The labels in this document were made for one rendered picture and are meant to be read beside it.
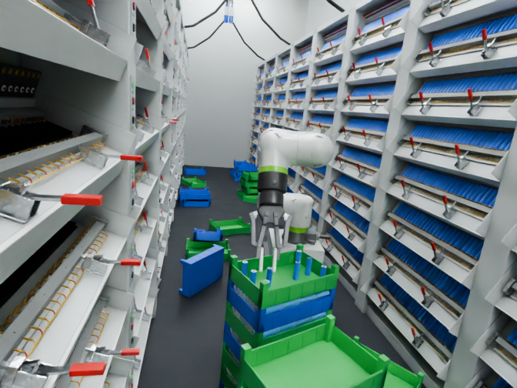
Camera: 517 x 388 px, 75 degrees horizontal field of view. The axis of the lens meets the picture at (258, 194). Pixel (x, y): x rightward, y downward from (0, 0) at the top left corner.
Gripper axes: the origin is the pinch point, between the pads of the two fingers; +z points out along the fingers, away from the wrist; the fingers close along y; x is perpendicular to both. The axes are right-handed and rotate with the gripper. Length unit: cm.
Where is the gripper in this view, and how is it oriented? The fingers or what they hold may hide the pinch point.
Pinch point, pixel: (268, 260)
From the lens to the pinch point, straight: 101.7
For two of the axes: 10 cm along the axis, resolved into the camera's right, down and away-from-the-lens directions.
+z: -0.7, 9.8, -1.9
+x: 0.9, -1.8, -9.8
